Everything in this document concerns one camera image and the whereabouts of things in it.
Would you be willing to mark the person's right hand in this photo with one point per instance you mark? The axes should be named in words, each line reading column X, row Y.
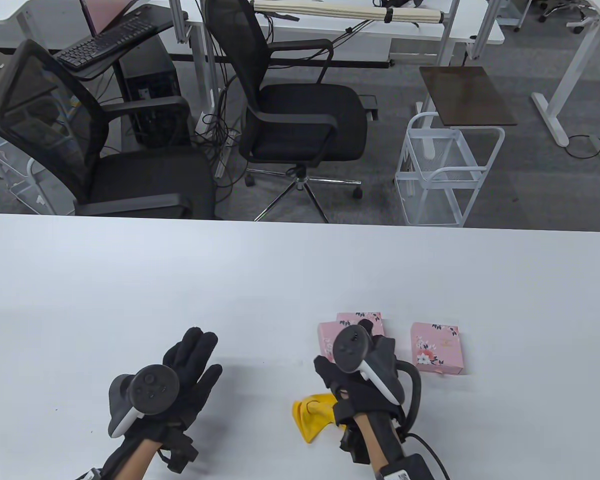
column 355, row 395

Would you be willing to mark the black mesh office chair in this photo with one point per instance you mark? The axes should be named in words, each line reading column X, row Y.
column 145, row 185

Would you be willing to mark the black office chair chrome base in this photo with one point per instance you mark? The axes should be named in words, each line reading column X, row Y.
column 300, row 115

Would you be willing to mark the pink floral jewelry box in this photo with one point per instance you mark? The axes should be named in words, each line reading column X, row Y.
column 327, row 337
column 375, row 320

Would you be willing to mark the black forearm sensor box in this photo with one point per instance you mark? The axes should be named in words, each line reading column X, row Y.
column 405, row 469
column 92, row 474

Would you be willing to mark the black keyboard tray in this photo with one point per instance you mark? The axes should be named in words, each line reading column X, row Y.
column 130, row 51

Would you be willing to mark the dark wooden board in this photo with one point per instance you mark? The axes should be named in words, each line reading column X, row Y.
column 467, row 95

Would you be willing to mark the yellow cloth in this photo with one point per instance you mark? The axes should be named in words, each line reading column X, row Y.
column 315, row 417

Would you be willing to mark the distant chair base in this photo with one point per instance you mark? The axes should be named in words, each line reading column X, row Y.
column 562, row 7

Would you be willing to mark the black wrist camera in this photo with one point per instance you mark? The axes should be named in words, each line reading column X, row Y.
column 180, row 452
column 355, row 447

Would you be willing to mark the grey handheld controller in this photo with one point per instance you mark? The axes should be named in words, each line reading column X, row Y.
column 152, row 387
column 350, row 350

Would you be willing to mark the person's left hand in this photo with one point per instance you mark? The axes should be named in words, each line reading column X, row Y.
column 195, row 360

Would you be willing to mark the person's right forearm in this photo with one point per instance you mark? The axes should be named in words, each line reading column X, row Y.
column 375, row 442

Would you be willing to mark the white desk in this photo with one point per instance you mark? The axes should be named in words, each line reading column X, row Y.
column 580, row 55
column 45, row 20
column 420, row 30

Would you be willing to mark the person's left forearm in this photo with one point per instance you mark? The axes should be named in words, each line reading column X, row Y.
column 142, row 460

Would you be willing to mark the black computer tower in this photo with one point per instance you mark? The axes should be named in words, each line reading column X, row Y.
column 150, row 90

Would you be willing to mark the pink floral box sleeve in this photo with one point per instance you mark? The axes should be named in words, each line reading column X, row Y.
column 437, row 347

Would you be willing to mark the black keyboard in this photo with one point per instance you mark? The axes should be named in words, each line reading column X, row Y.
column 100, row 45

